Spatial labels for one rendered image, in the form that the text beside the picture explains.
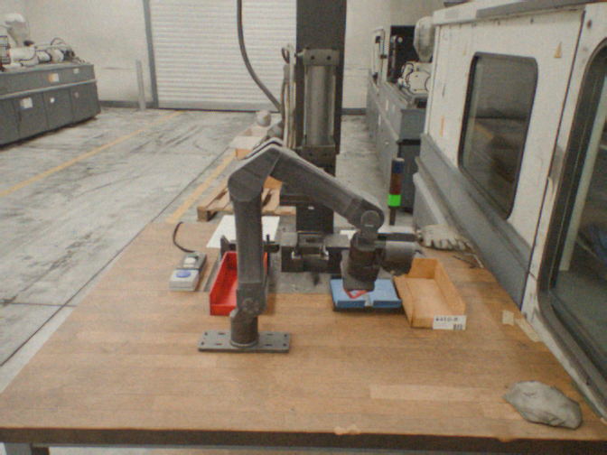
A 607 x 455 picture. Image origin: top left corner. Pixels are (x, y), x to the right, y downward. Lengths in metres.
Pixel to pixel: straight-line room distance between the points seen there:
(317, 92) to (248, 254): 0.50
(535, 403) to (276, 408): 0.48
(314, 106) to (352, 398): 0.72
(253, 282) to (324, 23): 0.71
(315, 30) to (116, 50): 10.25
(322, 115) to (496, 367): 0.72
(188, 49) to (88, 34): 2.08
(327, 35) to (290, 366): 0.83
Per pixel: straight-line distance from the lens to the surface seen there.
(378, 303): 1.21
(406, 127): 4.41
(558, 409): 1.06
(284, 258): 1.39
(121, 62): 11.47
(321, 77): 1.27
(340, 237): 1.44
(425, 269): 1.41
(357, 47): 10.50
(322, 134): 1.29
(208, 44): 10.81
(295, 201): 1.33
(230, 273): 1.40
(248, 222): 0.95
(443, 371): 1.09
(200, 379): 1.03
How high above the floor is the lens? 1.54
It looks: 21 degrees down
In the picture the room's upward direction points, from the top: 1 degrees clockwise
